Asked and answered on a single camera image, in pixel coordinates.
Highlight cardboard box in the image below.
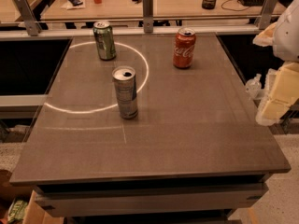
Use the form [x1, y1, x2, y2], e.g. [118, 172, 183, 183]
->
[22, 191, 64, 224]

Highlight right metal bracket post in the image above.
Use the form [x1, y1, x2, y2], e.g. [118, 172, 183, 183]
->
[255, 0, 278, 30]

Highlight left metal bracket post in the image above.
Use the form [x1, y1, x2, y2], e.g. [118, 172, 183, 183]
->
[13, 0, 41, 36]

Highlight green soda can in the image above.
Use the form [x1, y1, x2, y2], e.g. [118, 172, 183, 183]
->
[93, 21, 116, 61]

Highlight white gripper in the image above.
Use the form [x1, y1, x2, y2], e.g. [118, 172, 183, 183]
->
[253, 0, 299, 126]

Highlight black cable on desk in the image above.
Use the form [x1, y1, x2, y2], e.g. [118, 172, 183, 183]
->
[221, 0, 252, 12]

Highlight middle metal bracket post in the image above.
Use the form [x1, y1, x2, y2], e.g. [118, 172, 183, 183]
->
[142, 0, 153, 33]

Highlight clear sanitizer bottle left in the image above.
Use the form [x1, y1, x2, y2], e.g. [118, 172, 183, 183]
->
[245, 74, 262, 99]

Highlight tall silver energy can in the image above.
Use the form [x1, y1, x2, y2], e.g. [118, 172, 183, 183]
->
[112, 66, 138, 119]

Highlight black mesh cup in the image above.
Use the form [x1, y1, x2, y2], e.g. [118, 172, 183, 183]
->
[202, 0, 217, 9]

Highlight white paper with phone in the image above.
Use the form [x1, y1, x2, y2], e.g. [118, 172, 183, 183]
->
[61, 0, 85, 10]

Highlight green snack packet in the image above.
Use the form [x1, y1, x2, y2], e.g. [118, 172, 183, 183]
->
[7, 198, 28, 224]

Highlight red Coca-Cola can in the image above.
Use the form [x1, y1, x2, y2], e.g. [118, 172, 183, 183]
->
[173, 27, 196, 69]

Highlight metal bracket post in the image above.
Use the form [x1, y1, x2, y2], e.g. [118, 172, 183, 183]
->
[142, 0, 153, 33]
[255, 0, 278, 30]
[13, 0, 41, 36]

